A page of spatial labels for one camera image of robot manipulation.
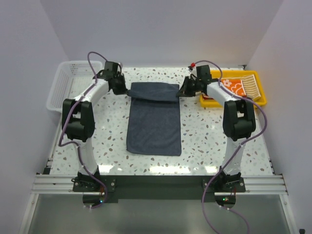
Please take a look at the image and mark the orange white patterned cloth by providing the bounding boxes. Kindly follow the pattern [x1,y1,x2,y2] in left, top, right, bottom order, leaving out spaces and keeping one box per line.
[221,78,247,97]

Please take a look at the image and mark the dark grey towel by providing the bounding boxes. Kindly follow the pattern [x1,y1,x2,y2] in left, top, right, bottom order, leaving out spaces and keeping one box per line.
[126,82,182,156]

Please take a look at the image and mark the yellow striped Doraemon towel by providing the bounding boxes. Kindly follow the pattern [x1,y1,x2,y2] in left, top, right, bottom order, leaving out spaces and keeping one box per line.
[241,75,261,101]

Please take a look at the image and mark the red patterned towel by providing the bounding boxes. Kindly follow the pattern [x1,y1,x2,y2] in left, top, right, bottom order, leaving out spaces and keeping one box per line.
[202,95,213,100]

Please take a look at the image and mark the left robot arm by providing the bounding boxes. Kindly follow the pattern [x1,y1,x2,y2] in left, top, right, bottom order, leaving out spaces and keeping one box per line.
[58,61,128,192]

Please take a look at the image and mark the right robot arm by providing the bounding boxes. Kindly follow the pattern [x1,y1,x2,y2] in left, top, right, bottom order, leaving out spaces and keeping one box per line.
[176,63,256,192]

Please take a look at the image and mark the yellow plastic tray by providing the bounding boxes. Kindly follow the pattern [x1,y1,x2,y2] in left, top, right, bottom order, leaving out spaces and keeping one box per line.
[199,70,267,108]

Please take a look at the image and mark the white plastic laundry basket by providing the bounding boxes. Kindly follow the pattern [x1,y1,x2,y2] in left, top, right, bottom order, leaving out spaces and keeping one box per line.
[46,60,94,113]

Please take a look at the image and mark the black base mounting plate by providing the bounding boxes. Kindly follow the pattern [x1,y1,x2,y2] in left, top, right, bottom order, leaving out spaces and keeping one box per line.
[71,174,246,205]

